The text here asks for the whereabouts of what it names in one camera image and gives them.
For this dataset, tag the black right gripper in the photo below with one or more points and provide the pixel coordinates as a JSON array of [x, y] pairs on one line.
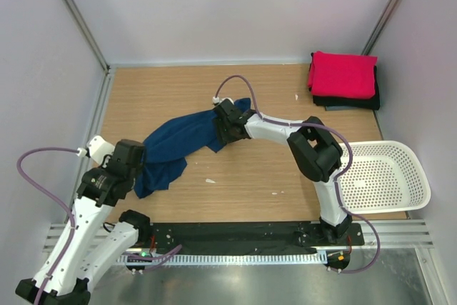
[[226, 139]]

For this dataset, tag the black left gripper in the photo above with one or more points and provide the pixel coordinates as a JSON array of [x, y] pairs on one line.
[[139, 168]]

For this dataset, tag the blue printed t-shirt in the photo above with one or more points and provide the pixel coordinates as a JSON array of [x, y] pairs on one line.
[[168, 146]]

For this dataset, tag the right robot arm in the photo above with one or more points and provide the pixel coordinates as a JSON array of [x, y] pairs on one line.
[[316, 153]]

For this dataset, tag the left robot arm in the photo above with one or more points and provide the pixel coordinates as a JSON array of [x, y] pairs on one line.
[[73, 269]]

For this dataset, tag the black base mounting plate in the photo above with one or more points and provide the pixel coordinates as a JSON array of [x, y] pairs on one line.
[[249, 238]]

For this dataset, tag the folded grey t-shirt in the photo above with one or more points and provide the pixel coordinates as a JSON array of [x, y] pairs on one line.
[[338, 108]]

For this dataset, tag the folded pink t-shirt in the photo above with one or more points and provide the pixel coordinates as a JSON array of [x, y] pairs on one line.
[[342, 75]]

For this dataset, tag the folded black t-shirt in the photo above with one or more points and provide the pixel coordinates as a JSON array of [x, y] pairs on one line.
[[372, 104]]

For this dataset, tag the white perforated plastic basket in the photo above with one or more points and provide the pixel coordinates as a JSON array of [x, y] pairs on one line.
[[384, 177]]

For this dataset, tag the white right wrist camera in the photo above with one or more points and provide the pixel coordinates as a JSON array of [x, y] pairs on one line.
[[216, 100]]

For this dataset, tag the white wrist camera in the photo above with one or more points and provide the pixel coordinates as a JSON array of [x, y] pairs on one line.
[[96, 149], [216, 100]]

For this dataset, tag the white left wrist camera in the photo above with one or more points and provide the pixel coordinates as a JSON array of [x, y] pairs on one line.
[[96, 149]]

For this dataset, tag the white slotted cable duct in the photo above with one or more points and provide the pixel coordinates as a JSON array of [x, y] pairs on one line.
[[320, 257]]

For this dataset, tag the aluminium rail frame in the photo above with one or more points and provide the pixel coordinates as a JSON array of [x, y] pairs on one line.
[[393, 234]]

